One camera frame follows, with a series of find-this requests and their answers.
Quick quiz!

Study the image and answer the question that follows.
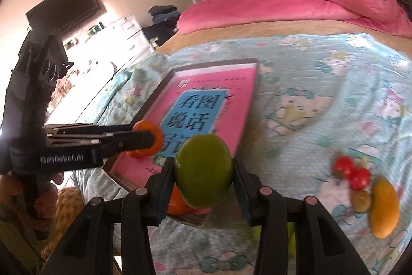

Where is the dark brown tray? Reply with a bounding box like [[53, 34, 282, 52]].
[[103, 59, 261, 229]]

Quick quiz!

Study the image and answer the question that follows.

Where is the person's left hand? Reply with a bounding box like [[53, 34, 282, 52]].
[[0, 172, 65, 221]]

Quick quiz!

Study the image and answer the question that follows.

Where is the black cloth bundle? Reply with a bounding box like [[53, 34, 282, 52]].
[[143, 25, 177, 47]]

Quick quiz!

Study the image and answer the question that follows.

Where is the white dresser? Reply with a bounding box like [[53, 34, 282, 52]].
[[45, 15, 155, 127]]

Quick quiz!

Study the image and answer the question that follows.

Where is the bed with tan sheet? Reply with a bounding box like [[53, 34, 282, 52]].
[[154, 19, 387, 56]]

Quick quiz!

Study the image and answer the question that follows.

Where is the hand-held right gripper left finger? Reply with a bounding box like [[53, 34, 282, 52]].
[[40, 159, 176, 275]]

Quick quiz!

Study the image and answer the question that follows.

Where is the light blue printed blanket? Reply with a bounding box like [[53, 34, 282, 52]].
[[72, 33, 412, 275]]

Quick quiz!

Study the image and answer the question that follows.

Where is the black television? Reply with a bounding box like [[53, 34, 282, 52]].
[[26, 0, 107, 37]]

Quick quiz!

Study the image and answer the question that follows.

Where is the smooth green fruit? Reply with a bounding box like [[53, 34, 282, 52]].
[[253, 223, 297, 258], [174, 134, 234, 209]]

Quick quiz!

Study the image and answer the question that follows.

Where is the yellow knitted cloth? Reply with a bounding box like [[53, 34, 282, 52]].
[[53, 186, 86, 259]]

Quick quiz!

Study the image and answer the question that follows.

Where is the orange tangerine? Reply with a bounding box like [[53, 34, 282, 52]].
[[133, 120, 165, 160], [167, 183, 194, 216]]

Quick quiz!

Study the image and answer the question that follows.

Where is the pink book with blue label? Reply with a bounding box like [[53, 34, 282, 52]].
[[111, 64, 258, 216]]

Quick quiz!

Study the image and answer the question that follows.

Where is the pile of dark clothes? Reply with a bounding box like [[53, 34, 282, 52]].
[[148, 5, 181, 26]]

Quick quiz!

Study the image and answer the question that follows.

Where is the yellow mango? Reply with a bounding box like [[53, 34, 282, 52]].
[[368, 175, 400, 239]]

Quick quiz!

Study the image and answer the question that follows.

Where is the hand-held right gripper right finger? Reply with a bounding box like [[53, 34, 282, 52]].
[[232, 157, 371, 275]]

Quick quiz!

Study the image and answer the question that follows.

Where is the small green round fruit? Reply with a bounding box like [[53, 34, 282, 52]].
[[351, 189, 372, 213]]

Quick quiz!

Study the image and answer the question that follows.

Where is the red tomato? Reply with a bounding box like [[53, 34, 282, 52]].
[[349, 167, 371, 191], [333, 156, 355, 179]]

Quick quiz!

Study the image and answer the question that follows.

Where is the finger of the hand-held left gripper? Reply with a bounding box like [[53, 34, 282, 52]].
[[45, 131, 156, 157], [44, 123, 137, 135]]

